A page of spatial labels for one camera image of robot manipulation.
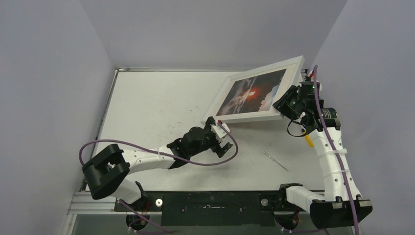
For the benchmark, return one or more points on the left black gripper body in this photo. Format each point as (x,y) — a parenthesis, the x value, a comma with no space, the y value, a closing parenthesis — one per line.
(209,141)

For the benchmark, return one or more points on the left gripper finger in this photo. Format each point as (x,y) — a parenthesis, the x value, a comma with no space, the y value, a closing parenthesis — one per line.
(210,121)
(221,151)

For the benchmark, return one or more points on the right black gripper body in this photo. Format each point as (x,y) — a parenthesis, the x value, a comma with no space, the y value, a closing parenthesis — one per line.
(285,101)

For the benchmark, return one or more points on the white picture frame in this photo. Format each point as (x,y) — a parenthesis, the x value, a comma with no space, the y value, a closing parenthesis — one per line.
(292,75)

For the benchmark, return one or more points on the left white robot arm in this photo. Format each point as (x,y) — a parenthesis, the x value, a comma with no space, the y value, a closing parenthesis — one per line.
(106,172)

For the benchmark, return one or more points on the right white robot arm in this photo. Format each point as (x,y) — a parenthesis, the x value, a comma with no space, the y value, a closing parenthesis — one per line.
(342,204)

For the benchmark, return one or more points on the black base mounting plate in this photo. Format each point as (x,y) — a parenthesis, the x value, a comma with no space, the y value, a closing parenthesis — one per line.
(217,208)

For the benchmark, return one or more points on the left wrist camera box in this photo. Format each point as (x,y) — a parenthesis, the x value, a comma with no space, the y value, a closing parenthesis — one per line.
(220,130)

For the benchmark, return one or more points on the sunset photo in frame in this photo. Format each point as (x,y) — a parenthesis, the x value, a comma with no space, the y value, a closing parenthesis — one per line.
(250,95)

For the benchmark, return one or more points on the yellow handled screwdriver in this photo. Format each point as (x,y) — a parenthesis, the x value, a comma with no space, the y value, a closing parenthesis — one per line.
(307,137)

